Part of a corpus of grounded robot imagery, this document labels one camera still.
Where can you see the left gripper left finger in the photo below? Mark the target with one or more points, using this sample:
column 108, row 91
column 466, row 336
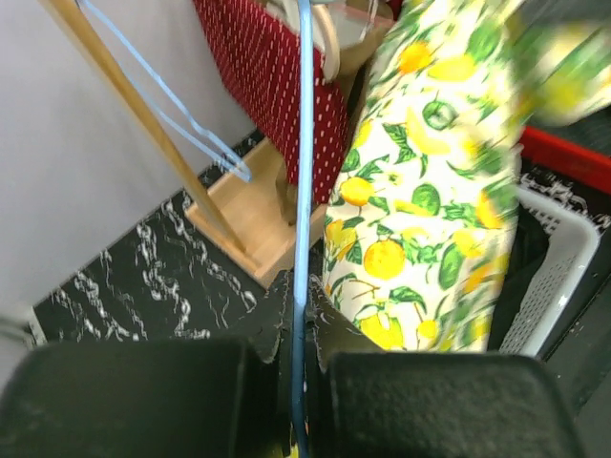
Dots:
column 225, row 396

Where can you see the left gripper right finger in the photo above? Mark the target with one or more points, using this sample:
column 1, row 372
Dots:
column 364, row 401

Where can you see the blue hanger of lemon skirt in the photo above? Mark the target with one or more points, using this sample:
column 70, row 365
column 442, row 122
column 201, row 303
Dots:
column 304, row 201

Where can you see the lemon print skirt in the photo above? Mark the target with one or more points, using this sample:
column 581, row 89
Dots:
column 423, row 214

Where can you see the black skirt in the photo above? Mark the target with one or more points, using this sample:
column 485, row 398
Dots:
column 531, row 244

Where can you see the light blue wire hanger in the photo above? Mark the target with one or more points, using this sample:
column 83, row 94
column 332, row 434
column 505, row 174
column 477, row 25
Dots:
column 202, row 138

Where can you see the beige wooden hanger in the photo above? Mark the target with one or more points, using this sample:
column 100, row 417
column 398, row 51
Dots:
column 324, row 34

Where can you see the black marble mat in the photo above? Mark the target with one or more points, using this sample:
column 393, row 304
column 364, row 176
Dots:
column 162, row 279

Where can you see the wooden clothes rack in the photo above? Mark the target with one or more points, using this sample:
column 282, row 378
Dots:
column 242, row 219

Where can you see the white plastic laundry basket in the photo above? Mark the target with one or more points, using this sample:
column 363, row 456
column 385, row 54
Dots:
column 573, row 242

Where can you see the red plastic bin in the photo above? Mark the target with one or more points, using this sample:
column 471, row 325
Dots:
column 569, row 159

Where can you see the red polka dot garment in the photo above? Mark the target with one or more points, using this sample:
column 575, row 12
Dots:
column 258, row 58

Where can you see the tan and white garment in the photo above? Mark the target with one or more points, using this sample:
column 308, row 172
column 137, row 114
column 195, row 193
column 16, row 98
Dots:
column 360, row 27

